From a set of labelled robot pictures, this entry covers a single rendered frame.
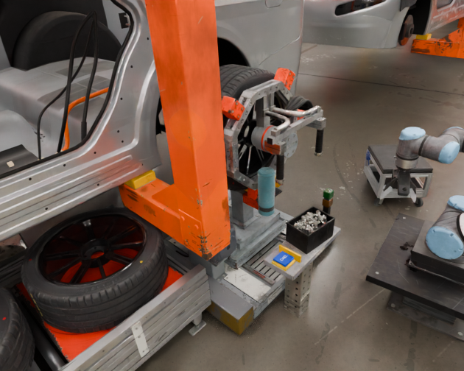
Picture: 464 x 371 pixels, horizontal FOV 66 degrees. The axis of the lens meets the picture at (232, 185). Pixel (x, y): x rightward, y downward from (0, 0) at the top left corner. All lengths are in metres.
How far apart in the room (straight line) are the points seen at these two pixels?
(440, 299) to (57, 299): 1.67
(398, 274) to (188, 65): 1.40
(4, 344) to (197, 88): 1.17
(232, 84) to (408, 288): 1.27
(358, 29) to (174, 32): 3.16
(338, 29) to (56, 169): 3.28
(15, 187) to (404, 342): 1.91
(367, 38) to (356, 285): 2.73
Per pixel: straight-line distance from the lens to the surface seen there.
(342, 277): 2.33
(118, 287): 1.66
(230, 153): 1.71
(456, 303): 1.97
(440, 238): 1.76
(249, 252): 2.21
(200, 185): 1.40
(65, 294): 1.72
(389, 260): 2.05
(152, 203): 1.77
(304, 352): 1.98
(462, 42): 5.14
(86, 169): 1.71
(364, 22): 4.19
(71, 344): 1.85
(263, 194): 1.85
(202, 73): 1.27
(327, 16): 4.23
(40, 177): 1.67
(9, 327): 1.71
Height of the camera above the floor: 1.66
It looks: 33 degrees down
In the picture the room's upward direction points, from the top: 3 degrees counter-clockwise
